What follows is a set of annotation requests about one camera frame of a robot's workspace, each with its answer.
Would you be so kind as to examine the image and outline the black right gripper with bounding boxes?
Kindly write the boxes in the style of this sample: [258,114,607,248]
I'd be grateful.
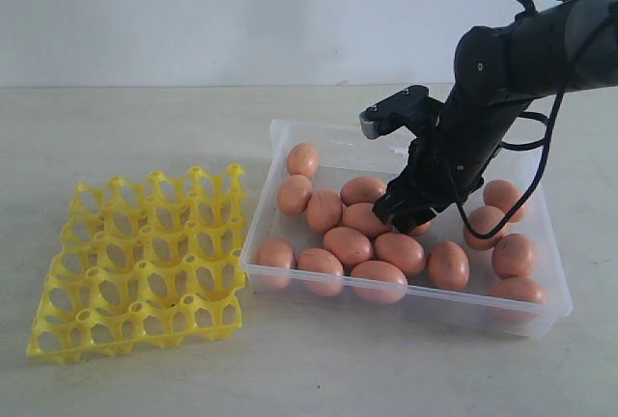
[372,97,512,234]

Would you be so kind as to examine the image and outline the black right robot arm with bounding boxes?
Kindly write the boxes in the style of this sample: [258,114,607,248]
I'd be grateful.
[360,0,617,233]

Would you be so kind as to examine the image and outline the black cable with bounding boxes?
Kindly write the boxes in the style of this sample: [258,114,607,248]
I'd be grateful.
[448,0,598,239]

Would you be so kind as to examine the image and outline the brown egg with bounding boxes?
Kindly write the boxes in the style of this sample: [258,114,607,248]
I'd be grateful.
[340,176,386,207]
[483,180,521,221]
[492,233,538,279]
[297,247,344,296]
[463,206,508,251]
[343,202,392,238]
[323,226,374,267]
[305,189,343,234]
[407,220,433,237]
[351,260,407,305]
[489,277,548,324]
[374,233,426,276]
[277,175,313,216]
[286,143,320,179]
[427,240,470,291]
[256,237,296,290]

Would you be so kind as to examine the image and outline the clear plastic bin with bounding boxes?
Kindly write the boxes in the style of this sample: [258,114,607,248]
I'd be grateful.
[240,120,574,338]

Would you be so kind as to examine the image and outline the yellow plastic egg tray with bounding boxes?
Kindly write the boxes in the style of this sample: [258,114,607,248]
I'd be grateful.
[26,164,245,363]

